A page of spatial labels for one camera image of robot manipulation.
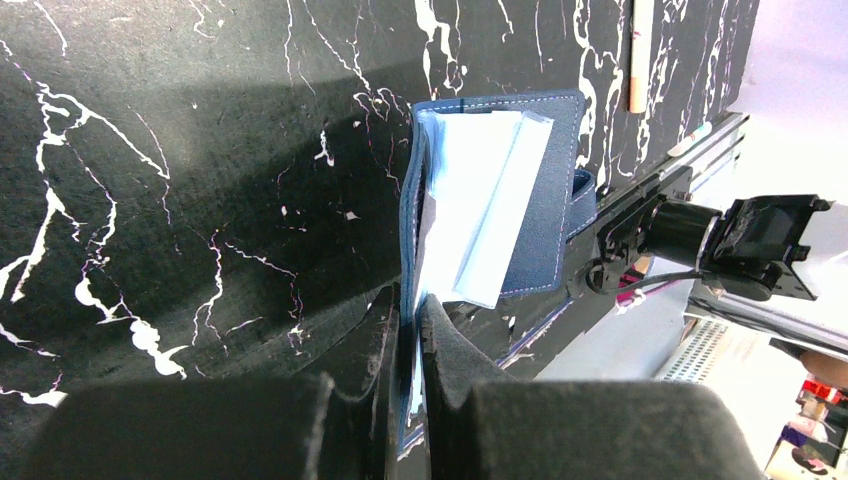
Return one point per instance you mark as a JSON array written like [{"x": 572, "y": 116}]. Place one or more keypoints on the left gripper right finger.
[{"x": 484, "y": 424}]

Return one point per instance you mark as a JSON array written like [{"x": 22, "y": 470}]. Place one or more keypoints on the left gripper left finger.
[{"x": 334, "y": 419}]

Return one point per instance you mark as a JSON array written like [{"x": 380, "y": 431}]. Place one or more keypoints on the blue leather card holder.
[{"x": 491, "y": 196}]

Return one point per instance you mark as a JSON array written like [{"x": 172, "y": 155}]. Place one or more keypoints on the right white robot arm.
[{"x": 653, "y": 235}]

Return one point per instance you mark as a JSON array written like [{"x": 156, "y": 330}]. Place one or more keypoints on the white orange pen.
[{"x": 641, "y": 48}]

